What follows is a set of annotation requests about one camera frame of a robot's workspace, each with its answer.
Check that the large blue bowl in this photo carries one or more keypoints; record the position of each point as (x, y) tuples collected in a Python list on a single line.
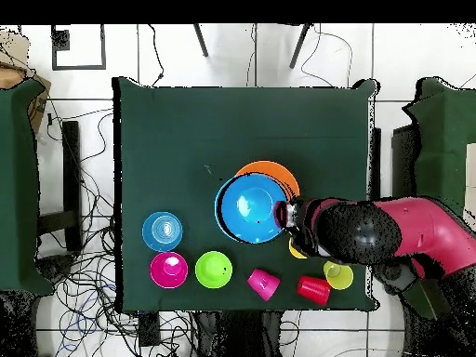
[(249, 219)]

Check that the large orange bowl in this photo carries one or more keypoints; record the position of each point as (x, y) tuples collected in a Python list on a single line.
[(275, 169)]

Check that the pink cup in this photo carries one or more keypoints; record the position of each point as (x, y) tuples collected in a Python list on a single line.
[(264, 284)]

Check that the red cup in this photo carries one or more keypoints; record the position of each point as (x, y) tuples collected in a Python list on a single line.
[(314, 290)]

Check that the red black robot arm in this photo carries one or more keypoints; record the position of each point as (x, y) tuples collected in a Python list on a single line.
[(427, 227)]

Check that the small yellow orange cup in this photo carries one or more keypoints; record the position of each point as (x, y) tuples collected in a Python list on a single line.
[(294, 252)]

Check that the green bowl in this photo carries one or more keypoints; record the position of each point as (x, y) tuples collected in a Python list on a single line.
[(212, 269)]

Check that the pale yellow cup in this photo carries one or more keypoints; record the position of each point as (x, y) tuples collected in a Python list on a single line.
[(342, 280)]

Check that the dark green table cloth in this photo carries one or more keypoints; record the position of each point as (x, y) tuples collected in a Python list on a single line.
[(241, 122)]

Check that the grey chair base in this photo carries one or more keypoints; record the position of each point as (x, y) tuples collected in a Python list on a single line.
[(55, 267), (394, 278)]

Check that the black computer case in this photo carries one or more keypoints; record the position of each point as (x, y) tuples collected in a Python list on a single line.
[(403, 167)]

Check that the light blue shallow bowl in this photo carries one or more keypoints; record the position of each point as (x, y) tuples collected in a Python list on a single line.
[(152, 238)]

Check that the pink bowl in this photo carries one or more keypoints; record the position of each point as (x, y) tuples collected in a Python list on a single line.
[(163, 277)]

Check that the green cloth side table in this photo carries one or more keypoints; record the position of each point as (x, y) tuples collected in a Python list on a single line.
[(442, 148), (18, 186)]

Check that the cardboard box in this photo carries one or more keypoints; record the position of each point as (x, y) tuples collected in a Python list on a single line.
[(37, 108)]

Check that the camera tripod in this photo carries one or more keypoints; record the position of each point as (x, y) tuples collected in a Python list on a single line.
[(200, 41)]

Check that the black metal frame bar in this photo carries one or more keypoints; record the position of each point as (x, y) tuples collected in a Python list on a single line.
[(70, 167)]

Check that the black square floor frame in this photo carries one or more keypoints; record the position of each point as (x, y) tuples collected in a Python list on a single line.
[(78, 67)]

